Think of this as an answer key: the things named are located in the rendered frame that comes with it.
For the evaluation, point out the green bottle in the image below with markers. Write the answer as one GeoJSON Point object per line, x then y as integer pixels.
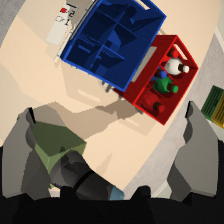
{"type": "Point", "coordinates": [165, 85]}

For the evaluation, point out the blue crate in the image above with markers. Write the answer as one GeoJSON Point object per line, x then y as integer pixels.
{"type": "Point", "coordinates": [128, 48]}

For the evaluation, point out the white paper pick list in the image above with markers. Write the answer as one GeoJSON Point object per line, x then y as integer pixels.
{"type": "Point", "coordinates": [61, 23]}

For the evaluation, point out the red plastic bottle crate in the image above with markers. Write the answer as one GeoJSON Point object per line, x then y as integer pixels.
{"type": "Point", "coordinates": [150, 63]}

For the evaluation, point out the dark blue bottle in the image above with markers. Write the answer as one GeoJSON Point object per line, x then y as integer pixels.
{"type": "Point", "coordinates": [159, 73]}

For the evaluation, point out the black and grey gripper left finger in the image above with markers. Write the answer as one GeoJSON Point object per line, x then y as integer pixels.
{"type": "Point", "coordinates": [23, 176]}

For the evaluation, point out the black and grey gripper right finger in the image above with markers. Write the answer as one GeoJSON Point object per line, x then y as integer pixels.
{"type": "Point", "coordinates": [196, 177]}

